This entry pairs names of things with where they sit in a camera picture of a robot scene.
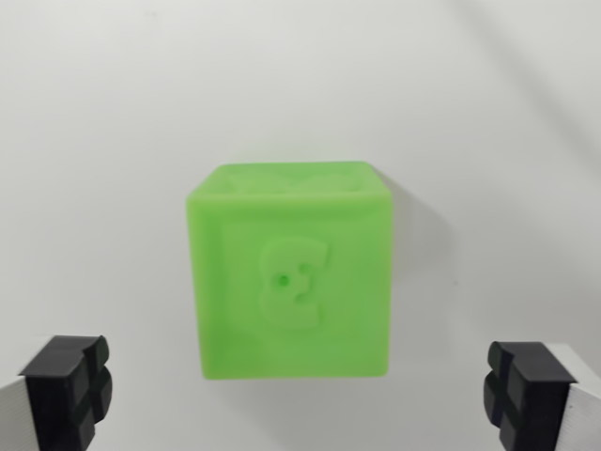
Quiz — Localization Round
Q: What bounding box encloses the gripper right finger with black tip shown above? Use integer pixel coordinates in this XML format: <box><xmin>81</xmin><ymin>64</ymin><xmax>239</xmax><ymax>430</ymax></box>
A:
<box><xmin>482</xmin><ymin>340</ymin><xmax>601</xmax><ymax>451</ymax></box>

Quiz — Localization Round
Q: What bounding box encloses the gripper left finger with black tip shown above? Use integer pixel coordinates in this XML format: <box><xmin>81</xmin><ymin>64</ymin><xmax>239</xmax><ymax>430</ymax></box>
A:
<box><xmin>0</xmin><ymin>334</ymin><xmax>115</xmax><ymax>451</ymax></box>

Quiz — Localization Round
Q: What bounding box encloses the green embossed toy cube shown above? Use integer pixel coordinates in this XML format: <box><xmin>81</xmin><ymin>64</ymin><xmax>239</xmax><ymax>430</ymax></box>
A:
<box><xmin>183</xmin><ymin>161</ymin><xmax>394</xmax><ymax>381</ymax></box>

